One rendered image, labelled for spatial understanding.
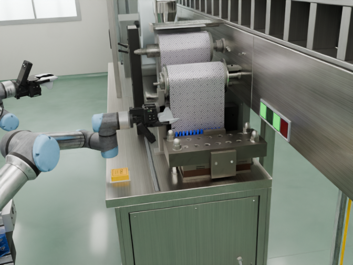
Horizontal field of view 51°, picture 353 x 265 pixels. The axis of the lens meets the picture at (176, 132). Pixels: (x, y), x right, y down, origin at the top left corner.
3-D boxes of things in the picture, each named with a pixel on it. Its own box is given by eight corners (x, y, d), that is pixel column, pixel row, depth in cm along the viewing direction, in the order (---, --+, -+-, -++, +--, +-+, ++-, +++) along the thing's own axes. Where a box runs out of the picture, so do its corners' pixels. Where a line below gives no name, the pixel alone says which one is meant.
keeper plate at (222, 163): (210, 176, 149) (210, 151, 145) (234, 173, 150) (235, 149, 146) (211, 179, 147) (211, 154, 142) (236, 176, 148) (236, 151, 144)
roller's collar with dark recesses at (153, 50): (146, 56, 181) (145, 43, 178) (158, 55, 182) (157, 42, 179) (147, 59, 175) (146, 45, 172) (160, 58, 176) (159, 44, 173)
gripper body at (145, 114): (158, 108, 152) (128, 111, 150) (159, 128, 155) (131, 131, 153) (156, 102, 159) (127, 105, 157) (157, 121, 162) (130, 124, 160)
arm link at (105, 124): (94, 130, 159) (91, 111, 155) (120, 127, 160) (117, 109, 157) (93, 137, 151) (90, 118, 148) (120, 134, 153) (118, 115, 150)
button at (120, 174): (111, 173, 156) (111, 169, 155) (128, 172, 157) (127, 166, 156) (111, 182, 150) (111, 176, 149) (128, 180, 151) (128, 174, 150)
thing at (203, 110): (172, 135, 162) (169, 94, 154) (224, 130, 165) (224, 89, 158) (172, 135, 161) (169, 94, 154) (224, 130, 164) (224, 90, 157)
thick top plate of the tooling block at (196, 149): (163, 150, 159) (163, 137, 157) (252, 140, 164) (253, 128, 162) (169, 167, 144) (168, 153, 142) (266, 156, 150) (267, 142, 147)
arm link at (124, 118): (120, 132, 153) (120, 125, 160) (131, 131, 153) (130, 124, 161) (118, 115, 150) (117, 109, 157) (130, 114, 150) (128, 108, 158)
